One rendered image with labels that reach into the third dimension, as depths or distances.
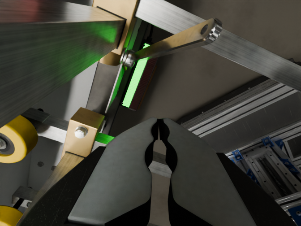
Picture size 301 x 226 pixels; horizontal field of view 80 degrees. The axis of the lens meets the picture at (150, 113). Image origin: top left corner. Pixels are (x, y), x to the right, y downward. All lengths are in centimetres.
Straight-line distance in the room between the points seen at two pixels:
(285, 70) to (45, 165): 77
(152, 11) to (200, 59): 93
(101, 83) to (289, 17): 110
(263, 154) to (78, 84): 94
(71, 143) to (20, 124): 9
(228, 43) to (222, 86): 99
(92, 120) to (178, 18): 22
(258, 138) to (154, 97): 67
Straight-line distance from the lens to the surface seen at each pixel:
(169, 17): 26
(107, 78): 45
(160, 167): 38
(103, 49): 18
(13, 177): 77
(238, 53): 28
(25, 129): 34
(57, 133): 37
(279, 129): 127
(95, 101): 48
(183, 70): 116
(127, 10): 25
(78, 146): 36
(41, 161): 80
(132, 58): 26
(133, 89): 45
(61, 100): 62
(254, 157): 112
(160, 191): 177
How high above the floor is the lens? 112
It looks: 62 degrees down
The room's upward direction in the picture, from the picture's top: 175 degrees counter-clockwise
